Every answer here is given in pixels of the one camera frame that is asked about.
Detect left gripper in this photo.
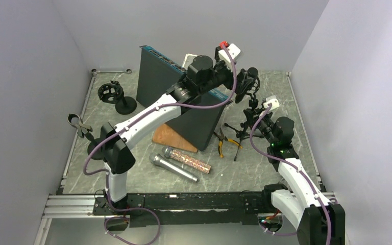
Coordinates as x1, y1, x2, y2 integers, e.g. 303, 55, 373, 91
200, 48, 254, 96

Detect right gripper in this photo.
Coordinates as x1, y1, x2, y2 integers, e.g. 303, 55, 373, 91
243, 108, 277, 146

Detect black tripod shock mount stand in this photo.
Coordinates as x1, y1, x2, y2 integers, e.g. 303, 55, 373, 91
224, 67, 260, 161

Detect rhinestone microphone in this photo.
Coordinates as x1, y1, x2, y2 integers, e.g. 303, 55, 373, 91
162, 146, 211, 174

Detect silver microphone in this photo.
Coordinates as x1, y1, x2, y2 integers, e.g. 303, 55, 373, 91
149, 153, 199, 183

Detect shock mount desk stand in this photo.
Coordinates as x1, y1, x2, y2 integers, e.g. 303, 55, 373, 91
97, 80, 137, 115

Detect clip desk mic stand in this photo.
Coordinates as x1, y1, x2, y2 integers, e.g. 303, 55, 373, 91
67, 113, 100, 155

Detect black condenser microphone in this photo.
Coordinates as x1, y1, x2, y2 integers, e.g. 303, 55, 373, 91
240, 67, 260, 92

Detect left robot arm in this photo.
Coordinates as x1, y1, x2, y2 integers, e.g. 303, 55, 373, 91
93, 55, 258, 214

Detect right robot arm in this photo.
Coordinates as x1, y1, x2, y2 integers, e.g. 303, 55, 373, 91
244, 108, 346, 244

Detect wooden board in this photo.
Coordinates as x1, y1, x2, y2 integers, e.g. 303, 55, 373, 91
152, 124, 198, 153

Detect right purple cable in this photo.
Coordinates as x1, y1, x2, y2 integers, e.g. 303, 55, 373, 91
249, 103, 334, 245

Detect purple cable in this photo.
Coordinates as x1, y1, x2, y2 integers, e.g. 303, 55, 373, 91
249, 103, 334, 245
82, 45, 239, 245

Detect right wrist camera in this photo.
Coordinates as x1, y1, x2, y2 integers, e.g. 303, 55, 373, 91
262, 95, 280, 112

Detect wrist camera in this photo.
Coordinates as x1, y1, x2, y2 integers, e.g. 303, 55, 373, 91
215, 41, 242, 65
262, 95, 280, 112

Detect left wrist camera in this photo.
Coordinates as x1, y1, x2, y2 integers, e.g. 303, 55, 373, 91
215, 41, 242, 65

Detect yellow handled pliers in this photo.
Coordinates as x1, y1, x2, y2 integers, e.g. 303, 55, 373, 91
213, 127, 243, 159

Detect dark network switch box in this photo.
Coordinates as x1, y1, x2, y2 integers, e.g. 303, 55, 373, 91
136, 45, 226, 151

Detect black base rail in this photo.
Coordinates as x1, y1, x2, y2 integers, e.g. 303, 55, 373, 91
42, 192, 335, 231

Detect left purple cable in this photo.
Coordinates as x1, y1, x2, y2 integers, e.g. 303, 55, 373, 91
82, 45, 239, 245

